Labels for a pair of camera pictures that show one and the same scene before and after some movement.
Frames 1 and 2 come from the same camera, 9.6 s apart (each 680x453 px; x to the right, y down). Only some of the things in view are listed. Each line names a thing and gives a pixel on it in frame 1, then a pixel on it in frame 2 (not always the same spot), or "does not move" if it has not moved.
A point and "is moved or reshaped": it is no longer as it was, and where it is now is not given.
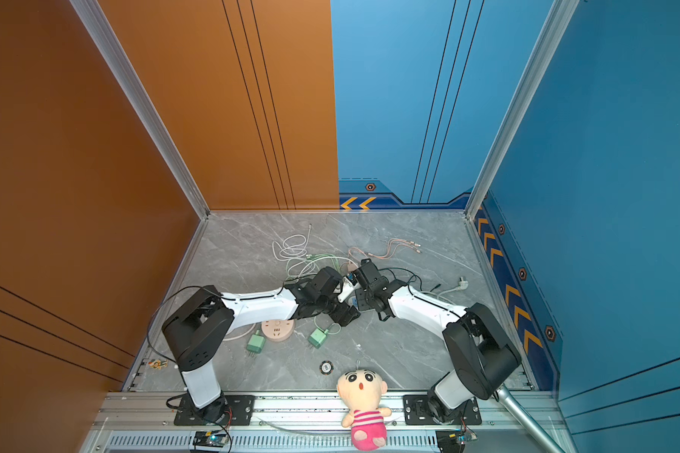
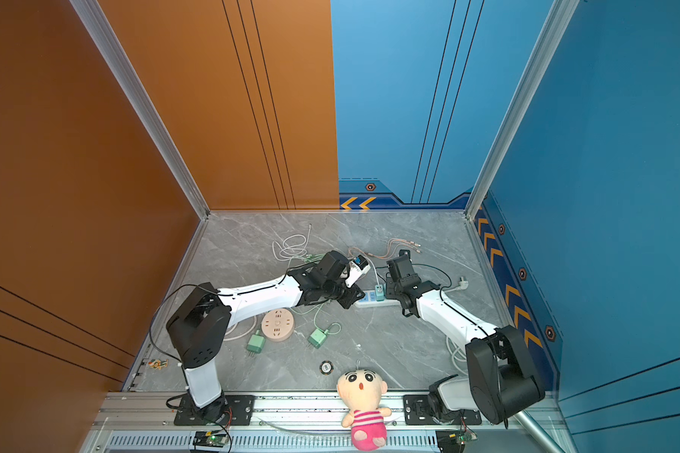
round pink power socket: x=278 y=330 does not move
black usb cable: x=412 y=278 is moved or reshaped
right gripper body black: x=364 y=300 -> x=392 y=291
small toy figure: x=158 y=364 does not move
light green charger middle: x=317 y=338 does not move
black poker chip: x=326 y=367 does not move
